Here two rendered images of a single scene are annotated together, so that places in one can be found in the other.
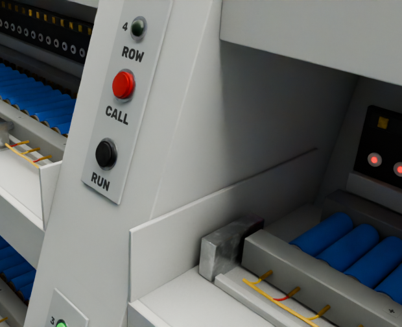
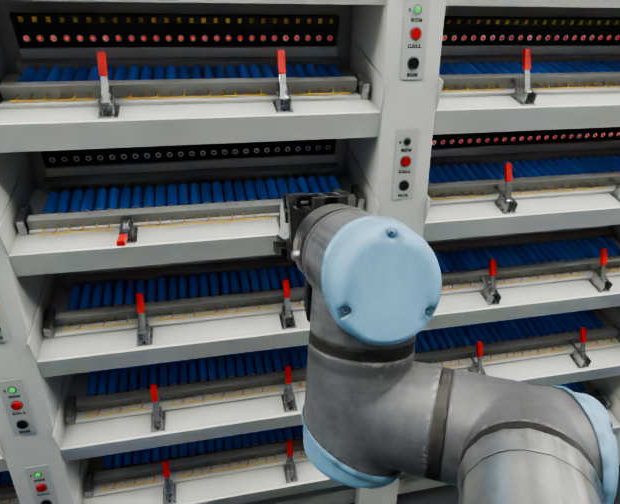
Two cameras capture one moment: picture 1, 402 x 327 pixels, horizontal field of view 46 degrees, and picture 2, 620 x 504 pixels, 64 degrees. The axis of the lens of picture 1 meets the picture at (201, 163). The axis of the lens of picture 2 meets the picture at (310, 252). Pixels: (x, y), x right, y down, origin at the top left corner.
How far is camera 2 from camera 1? 0.84 m
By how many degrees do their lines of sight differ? 49
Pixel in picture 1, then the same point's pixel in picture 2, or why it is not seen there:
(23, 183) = not seen: hidden behind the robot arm
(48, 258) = not seen: hidden behind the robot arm
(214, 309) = (436, 210)
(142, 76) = (413, 155)
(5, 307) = (298, 293)
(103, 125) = (398, 177)
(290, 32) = (454, 127)
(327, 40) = (465, 127)
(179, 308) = (432, 216)
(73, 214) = (390, 212)
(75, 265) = not seen: hidden behind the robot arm
